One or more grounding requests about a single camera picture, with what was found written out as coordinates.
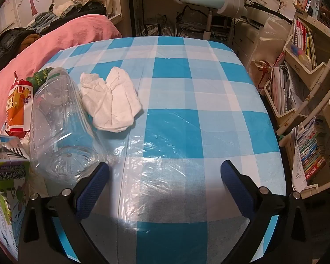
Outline pile of papers and notebooks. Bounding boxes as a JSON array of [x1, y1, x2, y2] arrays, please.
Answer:
[[269, 63, 303, 116]]

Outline orange snack packet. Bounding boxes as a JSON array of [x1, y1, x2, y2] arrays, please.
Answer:
[[4, 71, 35, 138]]

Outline row of red-spined books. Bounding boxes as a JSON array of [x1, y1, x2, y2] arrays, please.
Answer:
[[293, 19, 317, 66]]

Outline loose white paper sheet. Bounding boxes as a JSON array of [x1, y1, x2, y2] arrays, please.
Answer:
[[291, 125, 314, 193]]

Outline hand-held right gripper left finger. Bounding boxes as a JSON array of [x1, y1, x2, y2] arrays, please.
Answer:
[[18, 162, 110, 264]]

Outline blue checkered tablecloth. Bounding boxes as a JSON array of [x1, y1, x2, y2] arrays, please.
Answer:
[[0, 36, 288, 264]]

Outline white drawer cabinet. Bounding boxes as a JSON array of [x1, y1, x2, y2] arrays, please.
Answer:
[[231, 19, 264, 61]]

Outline white tissue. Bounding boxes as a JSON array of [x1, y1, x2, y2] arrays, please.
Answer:
[[92, 67, 144, 133], [79, 72, 113, 124]]

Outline black puffer jacket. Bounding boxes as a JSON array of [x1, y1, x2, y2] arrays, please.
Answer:
[[0, 29, 42, 72]]

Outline pink blanket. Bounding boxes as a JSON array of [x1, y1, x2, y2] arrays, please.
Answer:
[[0, 14, 123, 136]]

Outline brown plush toy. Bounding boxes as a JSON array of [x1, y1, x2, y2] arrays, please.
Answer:
[[20, 34, 41, 50]]

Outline beige tote bag red handles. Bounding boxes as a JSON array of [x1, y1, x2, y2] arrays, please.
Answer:
[[249, 59, 275, 91]]

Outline stack of colourful paperbacks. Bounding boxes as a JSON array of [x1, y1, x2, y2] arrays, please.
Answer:
[[295, 118, 328, 187]]

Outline green snack packet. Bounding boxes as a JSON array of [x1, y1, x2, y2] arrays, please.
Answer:
[[26, 70, 54, 91]]

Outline clear plastic bag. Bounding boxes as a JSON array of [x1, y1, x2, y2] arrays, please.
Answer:
[[257, 16, 292, 69]]

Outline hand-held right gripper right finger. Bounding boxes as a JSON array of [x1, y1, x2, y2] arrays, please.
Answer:
[[220, 160, 314, 264]]

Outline striped storage bag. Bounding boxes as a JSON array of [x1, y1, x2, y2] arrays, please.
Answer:
[[144, 19, 179, 37]]

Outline clear plastic bottle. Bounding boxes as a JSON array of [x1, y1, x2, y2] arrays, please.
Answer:
[[30, 67, 110, 187]]

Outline green and white drink carton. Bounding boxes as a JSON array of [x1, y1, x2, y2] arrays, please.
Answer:
[[0, 133, 32, 262]]

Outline denim clothes pile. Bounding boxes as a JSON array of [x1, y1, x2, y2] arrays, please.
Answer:
[[27, 11, 62, 33]]

